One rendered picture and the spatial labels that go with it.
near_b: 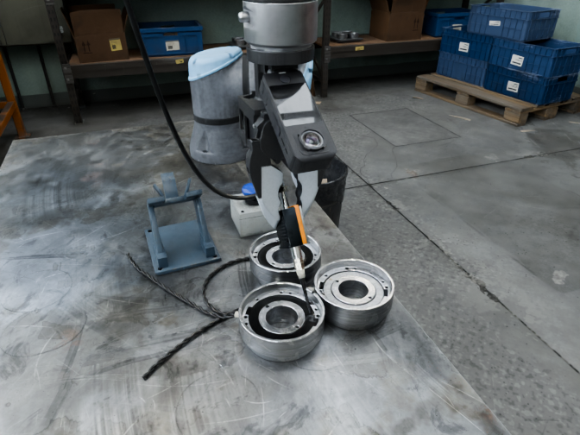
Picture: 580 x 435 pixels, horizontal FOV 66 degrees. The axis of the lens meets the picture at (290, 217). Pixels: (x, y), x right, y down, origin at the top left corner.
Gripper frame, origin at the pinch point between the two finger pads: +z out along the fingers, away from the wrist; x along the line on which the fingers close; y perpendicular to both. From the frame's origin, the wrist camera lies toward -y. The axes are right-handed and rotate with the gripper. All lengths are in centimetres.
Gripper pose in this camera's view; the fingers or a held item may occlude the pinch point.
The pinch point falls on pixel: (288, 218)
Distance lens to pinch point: 55.3
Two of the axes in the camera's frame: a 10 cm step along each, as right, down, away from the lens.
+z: 0.0, 8.5, 5.2
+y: -3.8, -4.8, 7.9
